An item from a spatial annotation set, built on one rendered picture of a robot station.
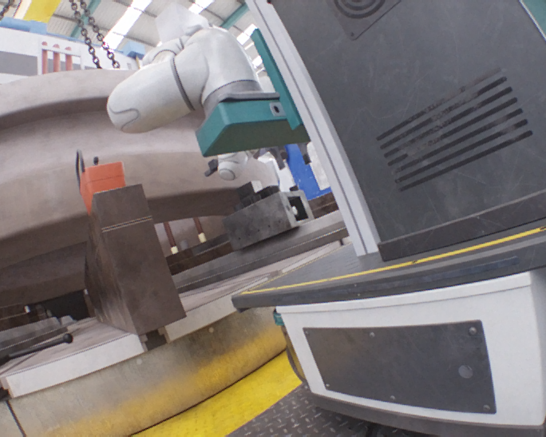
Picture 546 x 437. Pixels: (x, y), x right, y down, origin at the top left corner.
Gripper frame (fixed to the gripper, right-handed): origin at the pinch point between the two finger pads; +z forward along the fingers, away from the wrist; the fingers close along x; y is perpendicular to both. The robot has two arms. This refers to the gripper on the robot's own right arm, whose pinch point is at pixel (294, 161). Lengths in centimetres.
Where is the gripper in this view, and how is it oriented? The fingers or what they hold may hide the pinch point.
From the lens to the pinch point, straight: 121.0
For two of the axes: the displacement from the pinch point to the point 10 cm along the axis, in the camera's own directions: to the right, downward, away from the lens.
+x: 7.8, -2.5, 5.7
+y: 5.1, -2.7, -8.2
